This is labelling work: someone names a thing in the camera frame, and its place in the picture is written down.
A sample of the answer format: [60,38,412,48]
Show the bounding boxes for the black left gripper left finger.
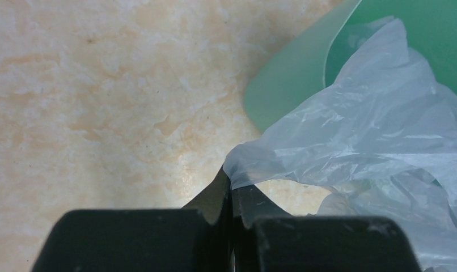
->
[32,171,231,271]

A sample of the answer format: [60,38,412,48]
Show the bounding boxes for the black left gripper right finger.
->
[232,185,420,271]

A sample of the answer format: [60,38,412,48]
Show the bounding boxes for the blue plastic trash bag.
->
[223,16,457,271]

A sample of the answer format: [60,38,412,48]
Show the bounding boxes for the green plastic trash bin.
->
[243,1,457,131]

